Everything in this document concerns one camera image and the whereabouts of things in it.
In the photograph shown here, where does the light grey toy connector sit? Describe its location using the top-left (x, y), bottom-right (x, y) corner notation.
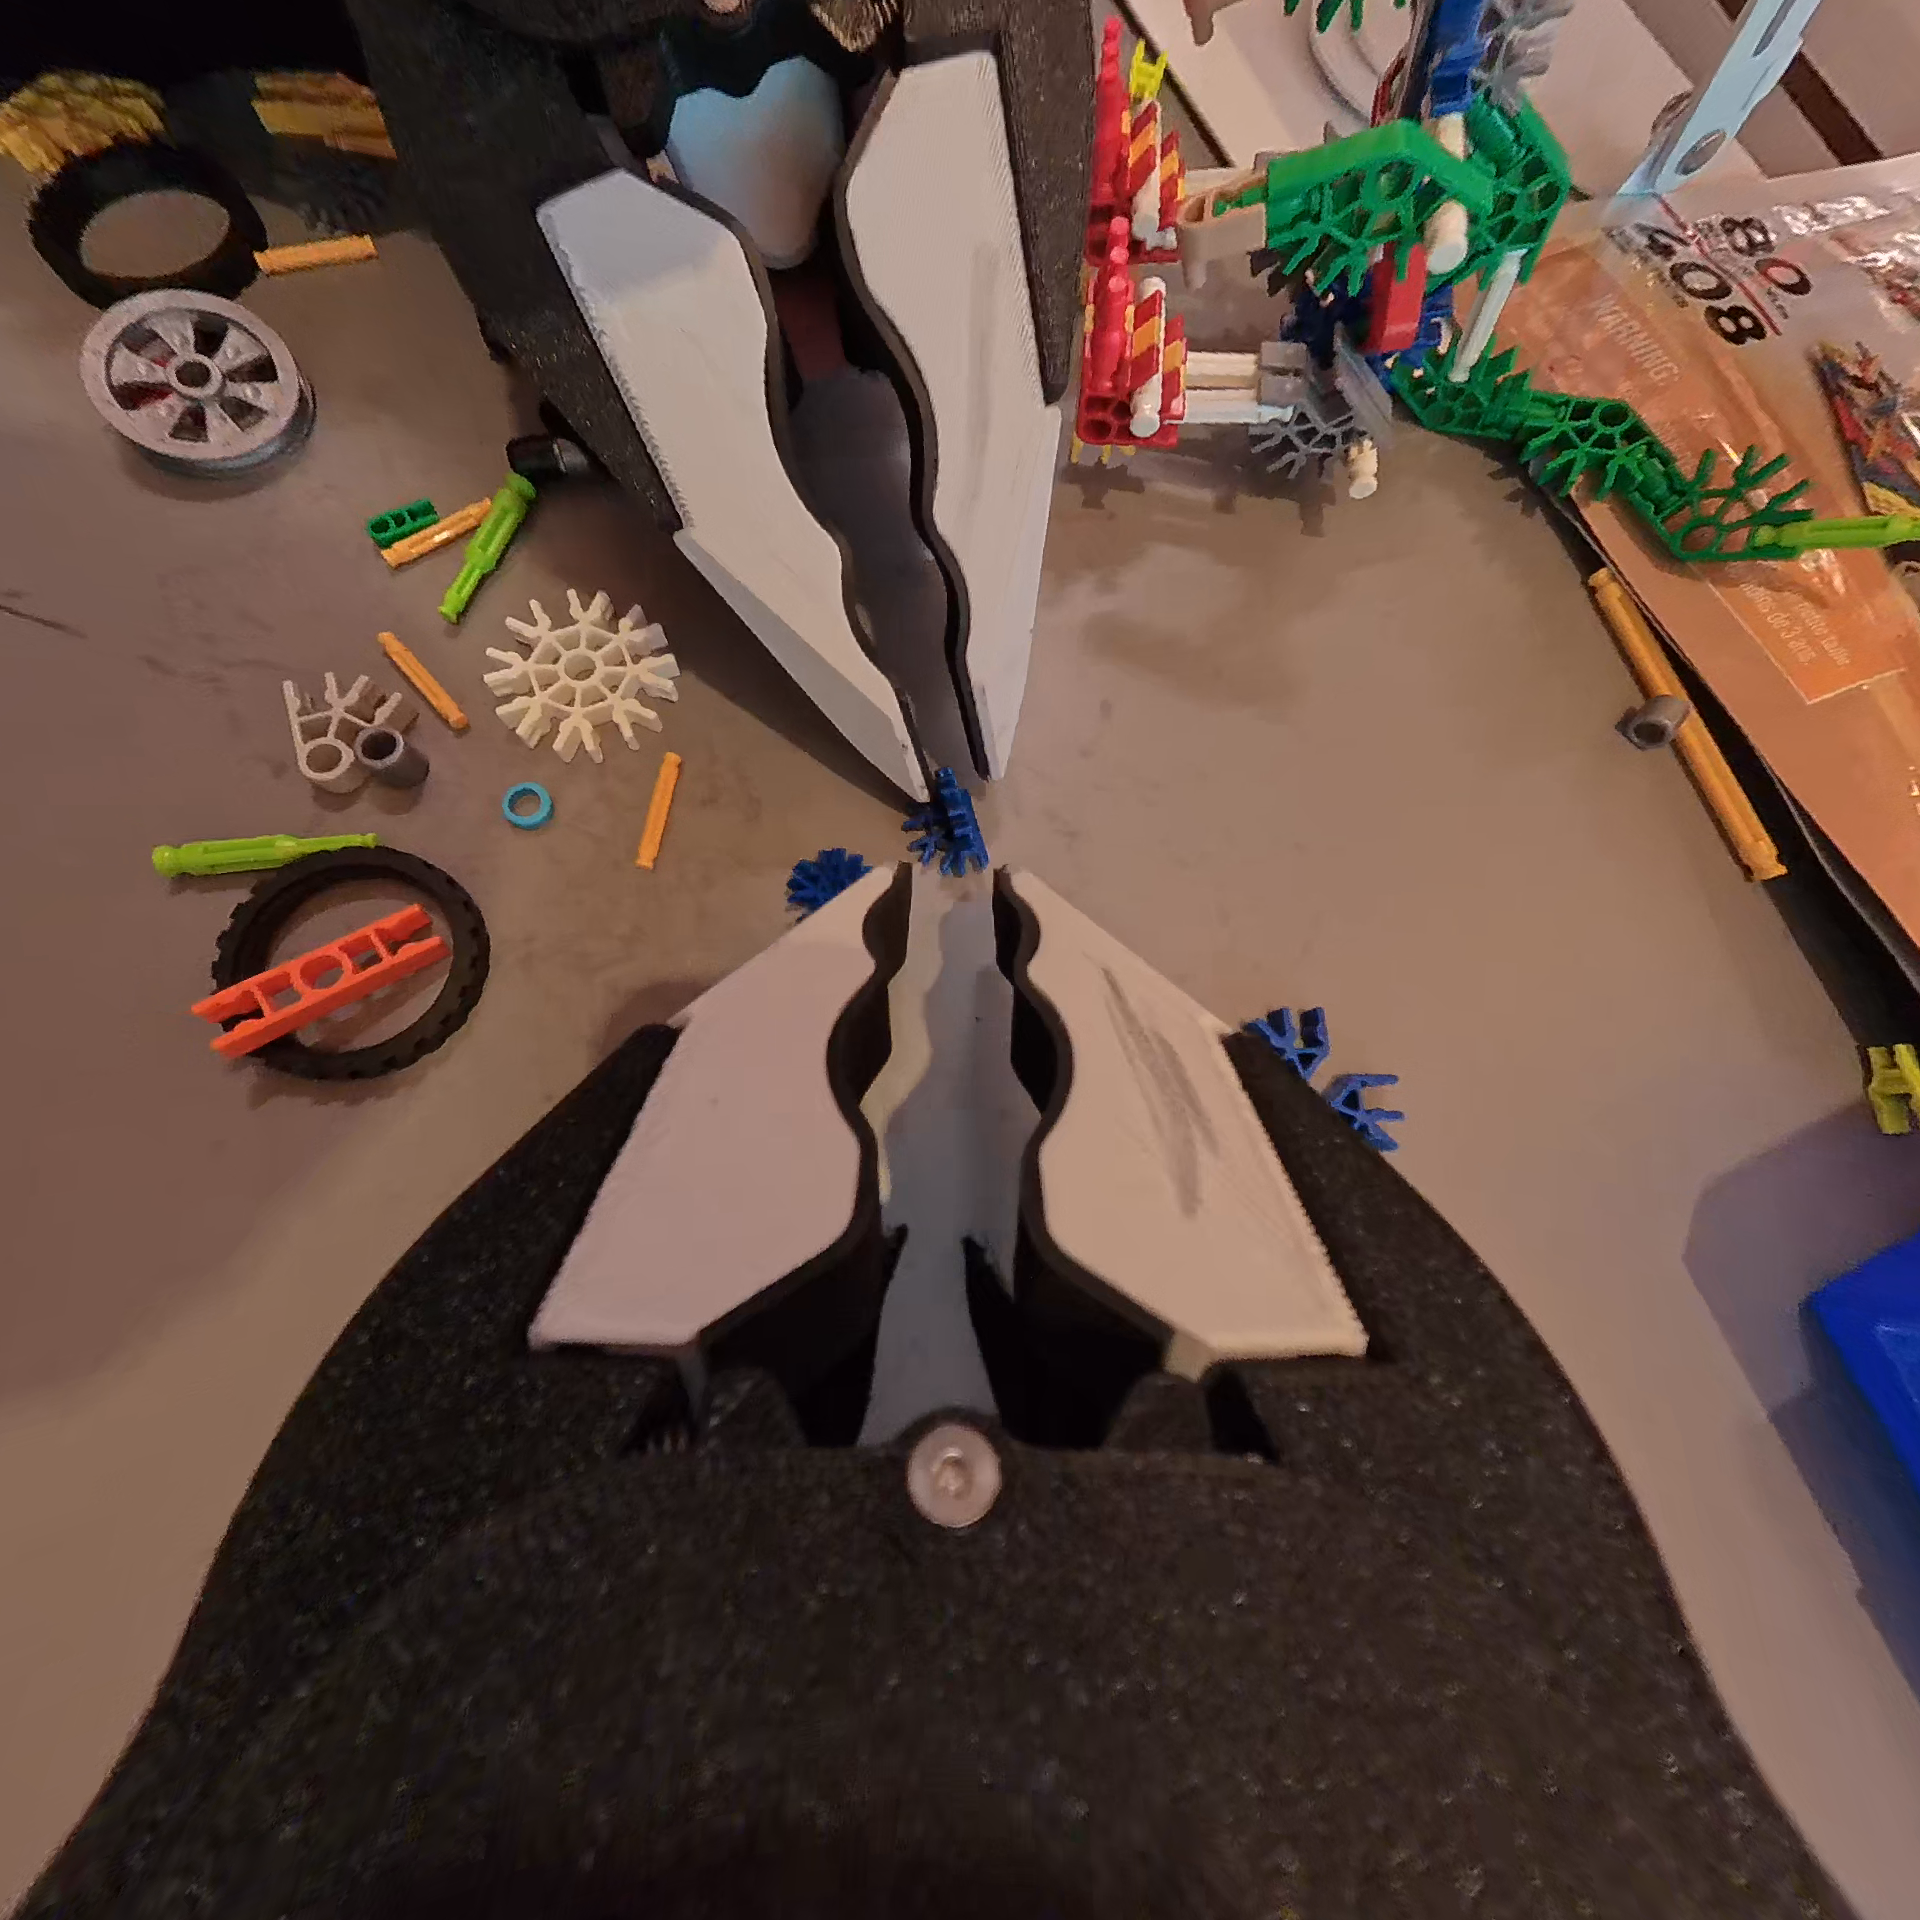
top-left (281, 673), bottom-right (406, 793)

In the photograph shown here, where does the orange ladder toy piece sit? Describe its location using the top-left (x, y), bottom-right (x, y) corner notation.
top-left (192, 904), bottom-right (453, 1058)

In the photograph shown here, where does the bundle of orange toy rods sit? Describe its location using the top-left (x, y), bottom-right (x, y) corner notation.
top-left (246, 75), bottom-right (396, 160)

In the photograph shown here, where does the black toy tyre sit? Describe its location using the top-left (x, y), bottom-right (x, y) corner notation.
top-left (214, 844), bottom-right (491, 1082)
top-left (28, 140), bottom-right (270, 308)

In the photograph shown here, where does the blue box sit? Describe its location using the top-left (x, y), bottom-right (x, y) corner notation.
top-left (1799, 1231), bottom-right (1920, 1501)

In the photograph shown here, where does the colourful construction toy model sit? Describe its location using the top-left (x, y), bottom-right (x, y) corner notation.
top-left (1071, 0), bottom-right (1920, 564)

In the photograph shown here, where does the lime green toy rod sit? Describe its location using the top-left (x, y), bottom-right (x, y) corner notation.
top-left (439, 471), bottom-right (536, 624)
top-left (151, 832), bottom-right (379, 880)

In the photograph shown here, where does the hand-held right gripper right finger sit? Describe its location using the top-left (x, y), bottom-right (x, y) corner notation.
top-left (995, 866), bottom-right (1368, 1379)

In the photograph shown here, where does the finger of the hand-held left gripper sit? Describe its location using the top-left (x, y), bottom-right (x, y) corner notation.
top-left (535, 167), bottom-right (934, 800)
top-left (836, 48), bottom-right (1064, 783)

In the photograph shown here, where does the grey toy wheel hub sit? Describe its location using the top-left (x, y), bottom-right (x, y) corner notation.
top-left (77, 289), bottom-right (318, 480)

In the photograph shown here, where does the pile of yellow toy pieces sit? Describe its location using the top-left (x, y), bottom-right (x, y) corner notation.
top-left (0, 72), bottom-right (166, 173)

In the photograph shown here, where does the clear bag with orange booklet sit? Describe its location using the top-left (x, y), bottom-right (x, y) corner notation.
top-left (1486, 0), bottom-right (1920, 976)

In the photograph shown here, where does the long yellow toy rod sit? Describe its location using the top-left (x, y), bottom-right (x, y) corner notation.
top-left (1587, 567), bottom-right (1788, 884)

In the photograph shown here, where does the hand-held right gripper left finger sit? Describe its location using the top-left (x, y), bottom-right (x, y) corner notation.
top-left (527, 861), bottom-right (915, 1360)

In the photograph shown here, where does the pale cardboard sheet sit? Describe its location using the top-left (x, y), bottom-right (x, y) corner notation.
top-left (1117, 0), bottom-right (1328, 169)

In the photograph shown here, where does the white snowflake toy connector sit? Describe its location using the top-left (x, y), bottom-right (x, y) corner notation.
top-left (483, 591), bottom-right (680, 764)

